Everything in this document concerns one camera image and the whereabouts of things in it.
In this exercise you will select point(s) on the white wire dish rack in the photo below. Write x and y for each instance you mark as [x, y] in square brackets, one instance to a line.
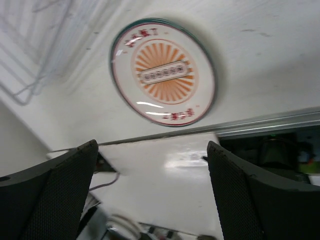
[43, 40]

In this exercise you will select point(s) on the orange sunburst plate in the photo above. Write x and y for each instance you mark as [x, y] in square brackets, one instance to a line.
[163, 72]

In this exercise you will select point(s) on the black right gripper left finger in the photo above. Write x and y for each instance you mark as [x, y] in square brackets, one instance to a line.
[46, 201]

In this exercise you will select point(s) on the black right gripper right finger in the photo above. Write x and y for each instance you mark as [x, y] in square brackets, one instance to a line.
[256, 204]

